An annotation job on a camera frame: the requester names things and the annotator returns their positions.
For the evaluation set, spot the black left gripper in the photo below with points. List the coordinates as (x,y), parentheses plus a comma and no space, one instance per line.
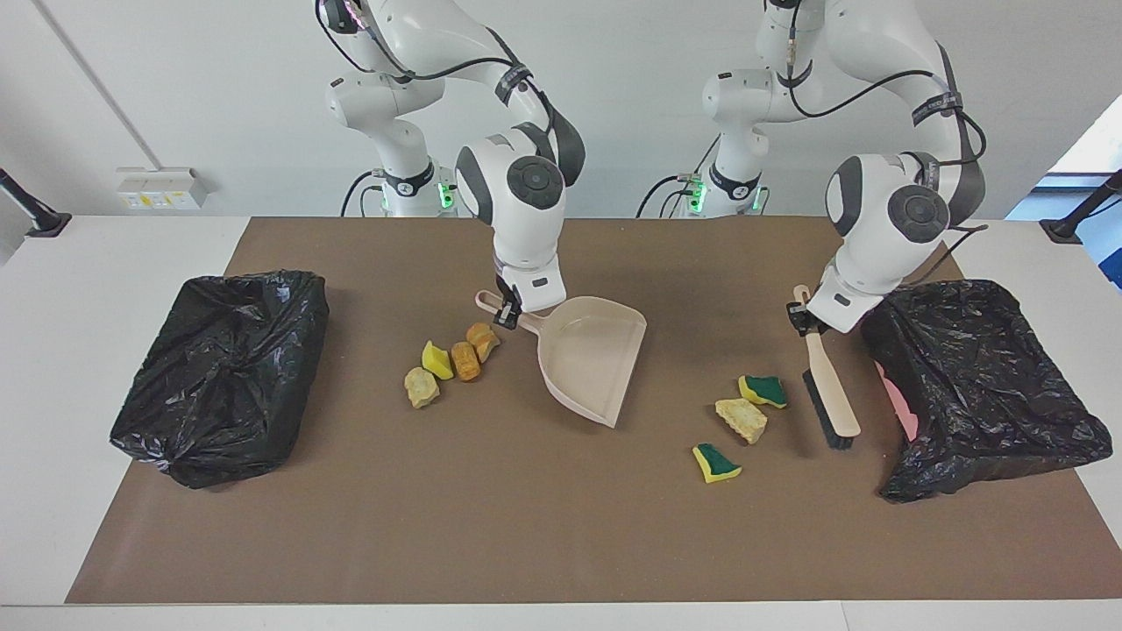
(796,310)

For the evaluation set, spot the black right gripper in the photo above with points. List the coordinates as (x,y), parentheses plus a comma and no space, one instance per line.
(506,289)

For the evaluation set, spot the beige hand brush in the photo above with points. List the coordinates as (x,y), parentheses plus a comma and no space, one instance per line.
(833,394)

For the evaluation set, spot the large green yellow sponge piece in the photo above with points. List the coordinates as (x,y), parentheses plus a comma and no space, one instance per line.
(764,391)

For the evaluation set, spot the beige plastic dustpan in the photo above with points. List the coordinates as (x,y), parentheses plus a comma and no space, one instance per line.
(587,359)

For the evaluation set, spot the plain yellow sponge piece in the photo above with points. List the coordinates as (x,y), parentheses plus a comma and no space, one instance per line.
(436,361)

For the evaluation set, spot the beige ridged foam chunk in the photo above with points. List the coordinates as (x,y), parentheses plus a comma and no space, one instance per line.
(742,419)

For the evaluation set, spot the pale cream foam chunk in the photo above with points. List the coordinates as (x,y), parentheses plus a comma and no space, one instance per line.
(422,387)

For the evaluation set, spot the small green yellow sponge piece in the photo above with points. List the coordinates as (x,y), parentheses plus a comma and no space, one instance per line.
(719,464)

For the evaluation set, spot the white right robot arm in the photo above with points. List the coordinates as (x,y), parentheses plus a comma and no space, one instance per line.
(521,228)

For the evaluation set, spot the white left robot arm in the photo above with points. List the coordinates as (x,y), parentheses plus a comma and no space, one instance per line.
(877,228)

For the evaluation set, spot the pink bin with black bag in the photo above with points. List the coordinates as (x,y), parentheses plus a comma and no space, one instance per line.
(982,386)

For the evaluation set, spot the black bag lined bin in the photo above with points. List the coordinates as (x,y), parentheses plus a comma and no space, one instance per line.
(219,377)

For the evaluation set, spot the brown table mat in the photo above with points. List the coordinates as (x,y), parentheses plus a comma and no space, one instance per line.
(526,526)

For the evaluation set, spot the black camera stand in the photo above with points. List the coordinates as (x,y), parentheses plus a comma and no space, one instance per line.
(1065,230)
(44,221)

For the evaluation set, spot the white wall socket box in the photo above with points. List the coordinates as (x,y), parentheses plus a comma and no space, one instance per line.
(162,188)

